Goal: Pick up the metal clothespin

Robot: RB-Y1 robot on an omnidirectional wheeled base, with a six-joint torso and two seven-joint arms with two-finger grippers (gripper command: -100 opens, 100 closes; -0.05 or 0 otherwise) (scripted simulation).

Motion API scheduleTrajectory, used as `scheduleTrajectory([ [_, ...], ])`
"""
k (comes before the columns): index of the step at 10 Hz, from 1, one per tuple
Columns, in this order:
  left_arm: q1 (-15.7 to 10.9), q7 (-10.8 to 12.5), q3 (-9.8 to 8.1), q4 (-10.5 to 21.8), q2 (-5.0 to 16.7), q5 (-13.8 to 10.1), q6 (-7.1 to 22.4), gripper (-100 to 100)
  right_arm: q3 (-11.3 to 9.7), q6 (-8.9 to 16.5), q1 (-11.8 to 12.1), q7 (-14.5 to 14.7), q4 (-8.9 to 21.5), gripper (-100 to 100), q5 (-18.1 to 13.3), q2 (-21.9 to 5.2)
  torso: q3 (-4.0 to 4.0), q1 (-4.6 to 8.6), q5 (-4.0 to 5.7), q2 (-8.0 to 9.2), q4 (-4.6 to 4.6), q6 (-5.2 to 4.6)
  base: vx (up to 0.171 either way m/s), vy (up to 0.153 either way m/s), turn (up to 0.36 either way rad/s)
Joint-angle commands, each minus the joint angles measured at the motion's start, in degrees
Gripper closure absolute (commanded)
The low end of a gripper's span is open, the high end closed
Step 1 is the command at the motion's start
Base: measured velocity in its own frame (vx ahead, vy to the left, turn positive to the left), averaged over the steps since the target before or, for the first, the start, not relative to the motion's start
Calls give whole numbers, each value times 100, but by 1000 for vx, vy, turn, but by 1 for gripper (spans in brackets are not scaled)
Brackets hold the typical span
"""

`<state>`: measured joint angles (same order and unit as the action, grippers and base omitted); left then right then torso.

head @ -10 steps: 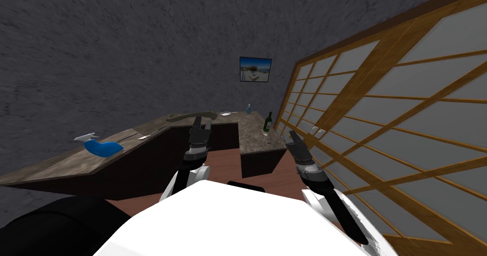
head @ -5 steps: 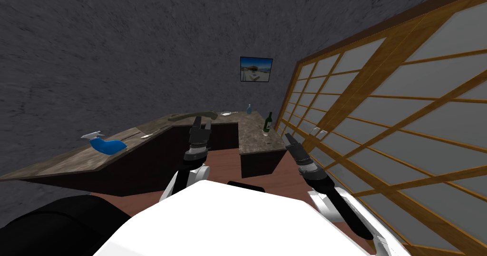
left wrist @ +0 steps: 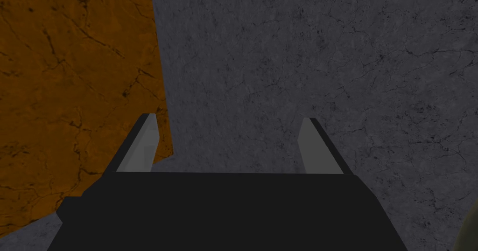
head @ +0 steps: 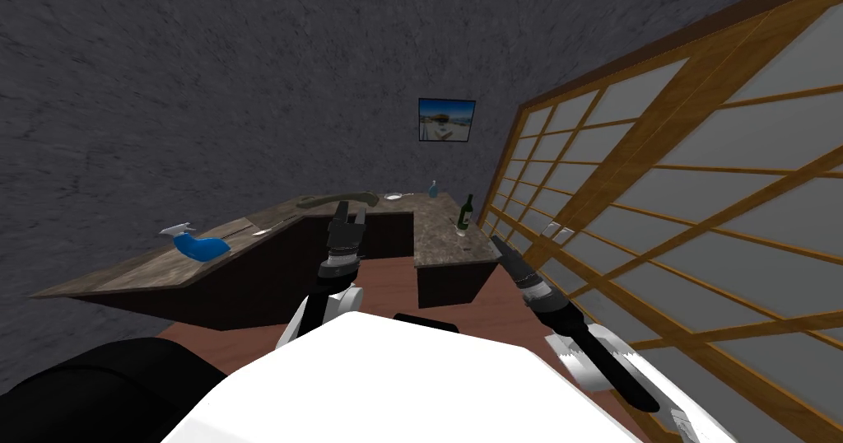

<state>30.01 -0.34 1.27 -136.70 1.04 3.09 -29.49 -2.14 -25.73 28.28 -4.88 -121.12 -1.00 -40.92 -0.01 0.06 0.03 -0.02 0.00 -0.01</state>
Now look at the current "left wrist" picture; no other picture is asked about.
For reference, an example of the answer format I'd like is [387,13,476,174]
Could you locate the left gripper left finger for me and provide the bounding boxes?
[102,112,160,173]

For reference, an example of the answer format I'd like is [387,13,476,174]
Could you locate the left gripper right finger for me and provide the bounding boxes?
[297,117,354,175]

